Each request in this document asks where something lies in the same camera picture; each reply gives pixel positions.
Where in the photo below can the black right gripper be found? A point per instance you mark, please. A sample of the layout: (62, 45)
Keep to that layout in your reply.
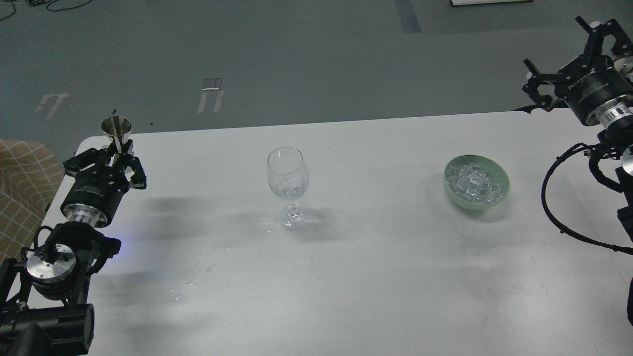
(589, 85)

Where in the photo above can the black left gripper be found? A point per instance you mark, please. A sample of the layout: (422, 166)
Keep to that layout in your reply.
(98, 189)

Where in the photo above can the steel double jigger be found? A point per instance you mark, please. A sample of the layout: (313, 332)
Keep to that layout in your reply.
(117, 129)

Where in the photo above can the green bowl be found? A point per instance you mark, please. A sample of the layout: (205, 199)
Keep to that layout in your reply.
(498, 174)

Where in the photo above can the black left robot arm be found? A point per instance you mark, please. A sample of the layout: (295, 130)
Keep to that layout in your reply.
(44, 297)

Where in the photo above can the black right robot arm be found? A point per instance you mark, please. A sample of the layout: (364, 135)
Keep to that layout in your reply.
(609, 160)

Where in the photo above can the clear ice cubes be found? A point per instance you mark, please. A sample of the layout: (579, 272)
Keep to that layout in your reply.
(473, 184)

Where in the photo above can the clear wine glass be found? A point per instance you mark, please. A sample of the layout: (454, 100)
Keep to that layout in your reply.
(288, 178)

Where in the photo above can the metal floor plate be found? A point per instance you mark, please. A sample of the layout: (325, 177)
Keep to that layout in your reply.
(211, 84)

